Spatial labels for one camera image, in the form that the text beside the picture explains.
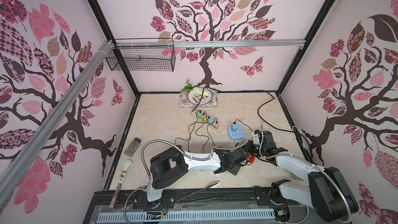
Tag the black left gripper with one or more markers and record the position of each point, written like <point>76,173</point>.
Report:
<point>236,170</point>

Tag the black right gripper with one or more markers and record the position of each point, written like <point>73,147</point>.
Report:
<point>249,146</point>

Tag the teal USB charger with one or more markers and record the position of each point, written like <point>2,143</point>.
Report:
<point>234,127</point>

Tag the red electric shaver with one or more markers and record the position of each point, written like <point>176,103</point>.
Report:
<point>250,159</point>

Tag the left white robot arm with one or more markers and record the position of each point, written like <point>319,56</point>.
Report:
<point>171,165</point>

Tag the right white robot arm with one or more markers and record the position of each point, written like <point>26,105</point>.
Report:
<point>326,190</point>

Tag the blue square power cube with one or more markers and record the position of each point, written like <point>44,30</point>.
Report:
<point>236,136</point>

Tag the beige power strip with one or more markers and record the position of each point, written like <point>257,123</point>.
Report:
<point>213,123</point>

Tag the metal tongs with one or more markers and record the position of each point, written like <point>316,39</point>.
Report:
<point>194,197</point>

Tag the white plate with red print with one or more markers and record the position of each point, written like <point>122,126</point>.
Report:
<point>200,99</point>

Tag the floral rectangular tray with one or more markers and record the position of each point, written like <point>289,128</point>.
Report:
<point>184,103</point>

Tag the pale green vegetable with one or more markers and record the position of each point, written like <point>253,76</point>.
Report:
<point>197,90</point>

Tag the green leaf sprig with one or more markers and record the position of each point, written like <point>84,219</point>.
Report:
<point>188,86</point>

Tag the glass spice jar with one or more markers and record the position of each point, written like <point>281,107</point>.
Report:
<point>132,147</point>

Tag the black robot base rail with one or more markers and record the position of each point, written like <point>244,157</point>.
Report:
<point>231,198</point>

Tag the white slotted cable duct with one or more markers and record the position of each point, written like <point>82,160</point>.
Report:
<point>185,216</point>

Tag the black wire basket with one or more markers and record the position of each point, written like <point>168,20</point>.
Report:
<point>142,54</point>

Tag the aluminium rail back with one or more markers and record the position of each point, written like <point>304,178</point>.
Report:
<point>213,44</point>

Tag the aluminium rail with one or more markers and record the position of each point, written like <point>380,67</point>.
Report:
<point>213,44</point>
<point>14,173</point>

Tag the aluminium rail left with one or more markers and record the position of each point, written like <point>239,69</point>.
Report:
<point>14,173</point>

